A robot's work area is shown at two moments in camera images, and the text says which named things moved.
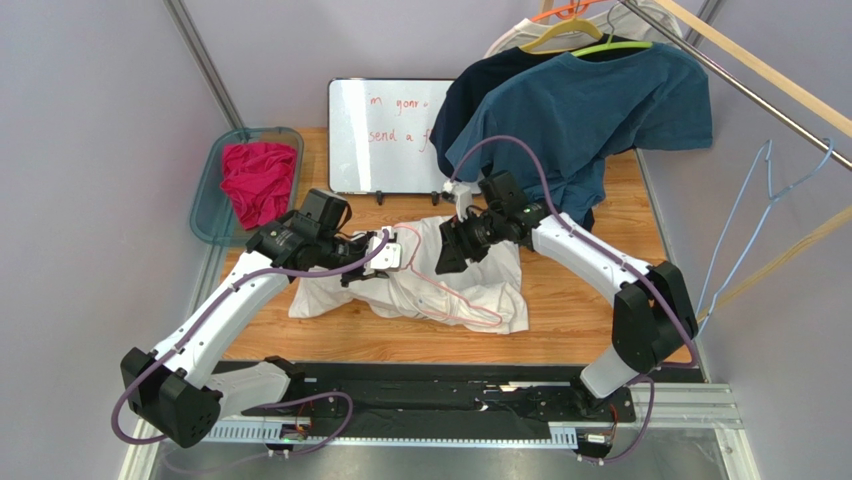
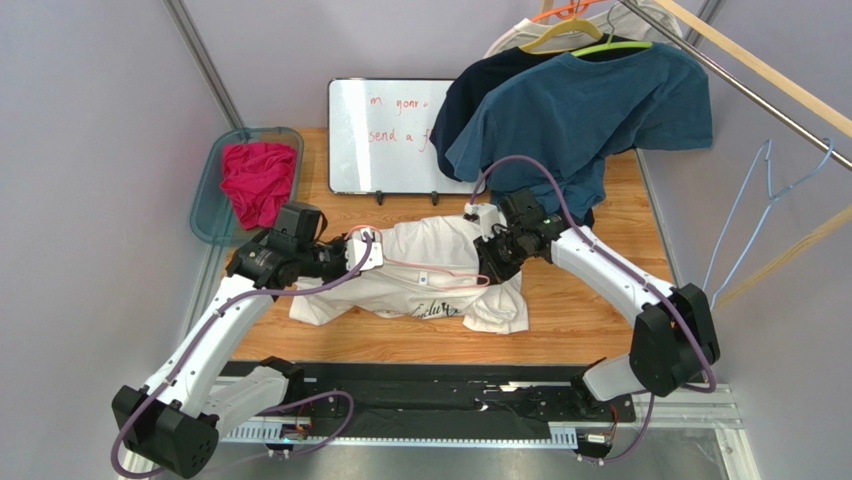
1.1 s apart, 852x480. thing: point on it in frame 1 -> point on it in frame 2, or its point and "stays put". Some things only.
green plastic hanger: [610, 47] stays put
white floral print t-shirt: [486, 298] stays put
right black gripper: [460, 238] -> [490, 250]
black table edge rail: [501, 396] stays put
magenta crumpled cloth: [258, 177] stays put
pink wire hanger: [445, 289] -> [450, 286]
